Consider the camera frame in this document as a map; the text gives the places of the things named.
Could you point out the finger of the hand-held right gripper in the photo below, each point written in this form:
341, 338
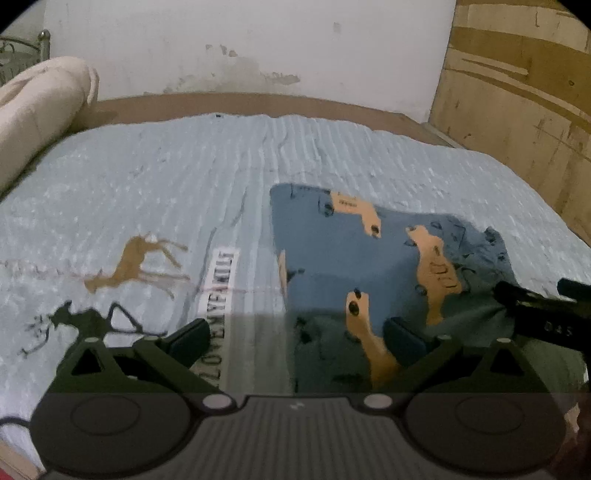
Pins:
505, 295
575, 288

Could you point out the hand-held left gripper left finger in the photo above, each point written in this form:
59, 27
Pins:
187, 341

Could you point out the light blue deer-print blanket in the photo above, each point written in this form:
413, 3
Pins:
138, 184

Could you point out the cream rolled pillow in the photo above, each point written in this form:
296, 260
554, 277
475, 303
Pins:
37, 115

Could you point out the plywood panel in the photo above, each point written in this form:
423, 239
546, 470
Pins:
521, 92

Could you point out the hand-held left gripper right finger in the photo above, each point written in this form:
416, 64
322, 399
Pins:
404, 344

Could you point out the blue pants with orange print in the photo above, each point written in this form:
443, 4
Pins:
346, 258

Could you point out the metal headboard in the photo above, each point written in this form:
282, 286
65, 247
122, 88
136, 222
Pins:
23, 55

